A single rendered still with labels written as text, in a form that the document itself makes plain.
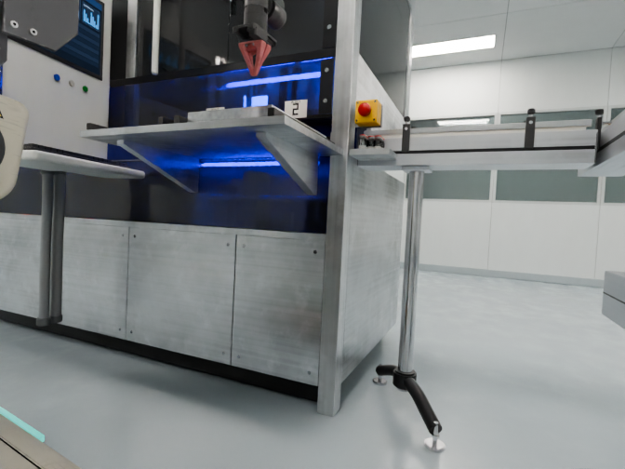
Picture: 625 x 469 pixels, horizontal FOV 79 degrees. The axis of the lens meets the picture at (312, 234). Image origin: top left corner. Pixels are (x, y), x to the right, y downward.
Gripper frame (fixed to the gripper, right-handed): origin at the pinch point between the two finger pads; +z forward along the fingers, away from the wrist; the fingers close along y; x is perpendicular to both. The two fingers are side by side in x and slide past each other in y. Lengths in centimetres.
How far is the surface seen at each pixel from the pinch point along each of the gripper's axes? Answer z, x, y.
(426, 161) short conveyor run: 16, -35, 48
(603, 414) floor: 102, -97, 86
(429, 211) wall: 25, 24, 496
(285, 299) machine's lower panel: 64, 8, 35
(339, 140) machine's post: 9.8, -9.2, 36.6
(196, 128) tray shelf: 13.7, 14.2, -3.8
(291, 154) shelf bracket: 17.2, -2.3, 16.7
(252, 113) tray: 10.0, -0.4, -0.7
